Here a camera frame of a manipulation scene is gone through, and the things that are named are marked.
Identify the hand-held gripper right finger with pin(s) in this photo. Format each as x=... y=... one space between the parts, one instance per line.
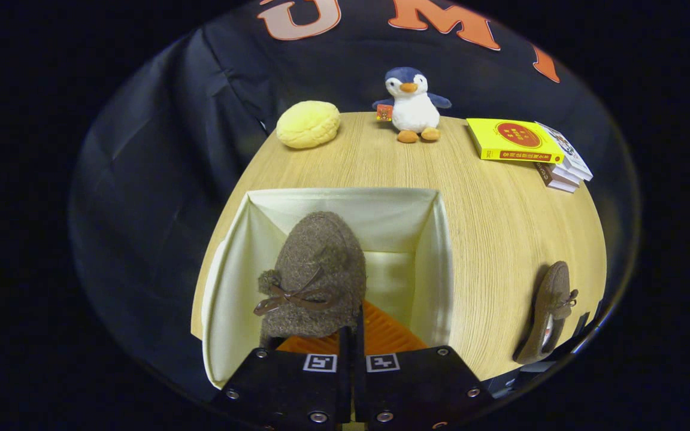
x=423 y=389

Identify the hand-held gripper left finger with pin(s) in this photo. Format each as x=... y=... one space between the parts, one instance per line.
x=285 y=389

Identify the beige fabric storage box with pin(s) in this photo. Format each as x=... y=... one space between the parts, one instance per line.
x=237 y=287

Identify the brown fuzzy shoe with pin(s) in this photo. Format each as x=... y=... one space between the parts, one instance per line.
x=551 y=293
x=321 y=257

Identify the yellow book with red circle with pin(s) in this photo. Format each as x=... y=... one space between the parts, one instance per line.
x=513 y=140

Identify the yellow bun plush toy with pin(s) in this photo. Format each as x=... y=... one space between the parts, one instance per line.
x=308 y=124

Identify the black backdrop cloth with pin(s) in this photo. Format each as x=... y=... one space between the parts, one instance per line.
x=159 y=149

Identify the white illustrated book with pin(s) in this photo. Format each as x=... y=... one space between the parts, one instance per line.
x=572 y=154

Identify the plush penguin toy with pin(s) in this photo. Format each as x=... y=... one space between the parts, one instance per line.
x=414 y=111

